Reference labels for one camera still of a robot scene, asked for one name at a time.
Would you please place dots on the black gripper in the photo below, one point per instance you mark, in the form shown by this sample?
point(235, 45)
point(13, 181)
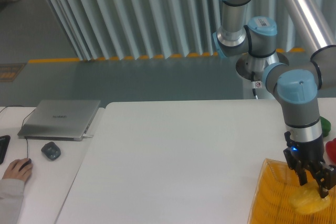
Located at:
point(303, 156)

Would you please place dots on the yellow bell pepper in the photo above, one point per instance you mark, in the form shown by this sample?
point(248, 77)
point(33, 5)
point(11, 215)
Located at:
point(306, 199)

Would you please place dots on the black computer mouse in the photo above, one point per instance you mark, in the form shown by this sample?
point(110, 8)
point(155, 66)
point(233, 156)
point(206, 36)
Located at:
point(25, 164)

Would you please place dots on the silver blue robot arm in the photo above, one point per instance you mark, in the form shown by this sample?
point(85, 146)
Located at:
point(295, 89)

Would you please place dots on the grey sleeved forearm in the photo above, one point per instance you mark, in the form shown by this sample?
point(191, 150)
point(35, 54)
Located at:
point(12, 195)

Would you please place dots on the red bell pepper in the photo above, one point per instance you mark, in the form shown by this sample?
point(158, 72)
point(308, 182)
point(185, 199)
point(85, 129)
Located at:
point(331, 150)

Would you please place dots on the green bell pepper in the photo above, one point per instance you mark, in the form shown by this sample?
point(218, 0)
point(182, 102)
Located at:
point(326, 126)

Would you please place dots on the yellow woven basket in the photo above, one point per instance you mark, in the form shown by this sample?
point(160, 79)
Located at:
point(276, 182)

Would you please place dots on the person's right hand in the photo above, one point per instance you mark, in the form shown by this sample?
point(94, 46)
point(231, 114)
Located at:
point(12, 171)

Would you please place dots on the white side table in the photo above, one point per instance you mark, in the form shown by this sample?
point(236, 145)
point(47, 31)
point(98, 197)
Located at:
point(47, 189)

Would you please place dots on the white folding partition screen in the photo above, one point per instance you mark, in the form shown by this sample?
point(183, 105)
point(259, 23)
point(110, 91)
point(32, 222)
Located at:
point(136, 28)

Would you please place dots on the dark grey small device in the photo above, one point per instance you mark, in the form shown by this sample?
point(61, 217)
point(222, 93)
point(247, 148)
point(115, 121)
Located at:
point(51, 151)

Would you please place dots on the silver closed laptop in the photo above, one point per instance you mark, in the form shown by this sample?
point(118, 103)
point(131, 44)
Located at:
point(60, 120)

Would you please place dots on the black keyboard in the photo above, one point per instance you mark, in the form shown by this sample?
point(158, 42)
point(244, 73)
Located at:
point(4, 143)

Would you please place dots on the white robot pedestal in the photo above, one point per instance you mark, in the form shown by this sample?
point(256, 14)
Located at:
point(249, 87)

